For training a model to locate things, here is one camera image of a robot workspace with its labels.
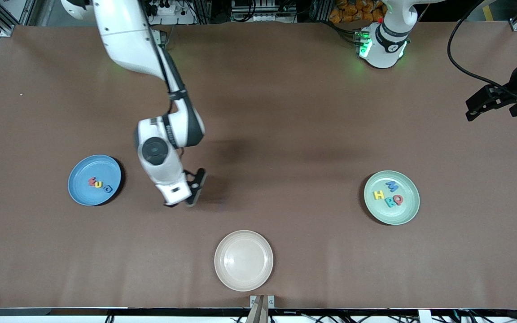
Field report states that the white electronics rack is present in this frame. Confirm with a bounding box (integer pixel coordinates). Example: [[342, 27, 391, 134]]
[[232, 0, 297, 23]]

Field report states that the beige round plate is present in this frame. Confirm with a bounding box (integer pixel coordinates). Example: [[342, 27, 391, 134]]
[[214, 230, 274, 292]]

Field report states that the orange packet pile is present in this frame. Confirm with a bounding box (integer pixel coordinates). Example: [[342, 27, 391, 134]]
[[329, 0, 382, 23]]

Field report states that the blue round plate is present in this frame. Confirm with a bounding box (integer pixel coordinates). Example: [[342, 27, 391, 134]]
[[68, 155, 122, 206]]

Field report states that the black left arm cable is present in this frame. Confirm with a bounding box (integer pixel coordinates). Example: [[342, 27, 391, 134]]
[[447, 0, 517, 99]]

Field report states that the metal clamp bracket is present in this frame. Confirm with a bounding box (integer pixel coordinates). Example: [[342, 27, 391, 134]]
[[250, 295, 275, 310]]

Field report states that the green round plate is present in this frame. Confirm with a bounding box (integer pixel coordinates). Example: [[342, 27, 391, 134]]
[[364, 170, 421, 226]]

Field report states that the white power strip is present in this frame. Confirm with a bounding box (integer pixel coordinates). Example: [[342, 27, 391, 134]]
[[149, 0, 183, 14]]

